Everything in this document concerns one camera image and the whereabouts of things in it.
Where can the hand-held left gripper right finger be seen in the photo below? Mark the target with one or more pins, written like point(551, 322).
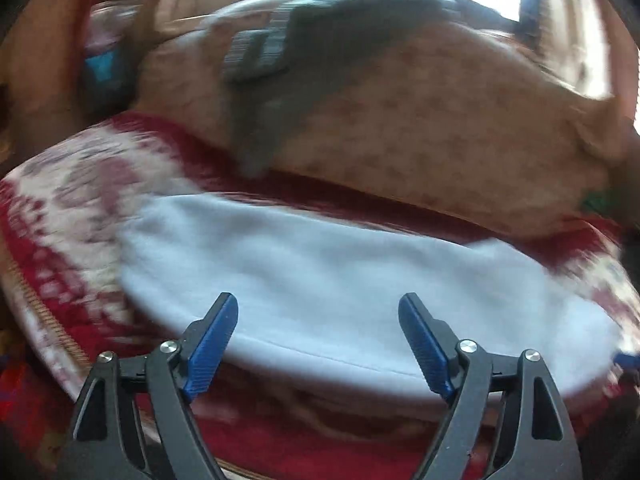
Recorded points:
point(425, 345)

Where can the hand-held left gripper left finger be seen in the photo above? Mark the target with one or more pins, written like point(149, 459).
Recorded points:
point(212, 345)

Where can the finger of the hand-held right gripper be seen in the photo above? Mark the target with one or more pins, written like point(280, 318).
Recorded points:
point(627, 360)

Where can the light grey pants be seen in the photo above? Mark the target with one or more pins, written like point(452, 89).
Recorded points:
point(325, 280)

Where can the green cloth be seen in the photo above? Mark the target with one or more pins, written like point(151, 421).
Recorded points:
point(597, 202)

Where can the red floral blanket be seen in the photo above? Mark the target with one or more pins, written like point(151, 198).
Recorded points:
point(85, 195)

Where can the floral beige quilt roll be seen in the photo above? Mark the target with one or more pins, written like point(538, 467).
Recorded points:
point(425, 125)

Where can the blue bag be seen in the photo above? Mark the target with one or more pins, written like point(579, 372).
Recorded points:
point(107, 67)

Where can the grey green towel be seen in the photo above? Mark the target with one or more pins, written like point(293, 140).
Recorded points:
point(325, 50)

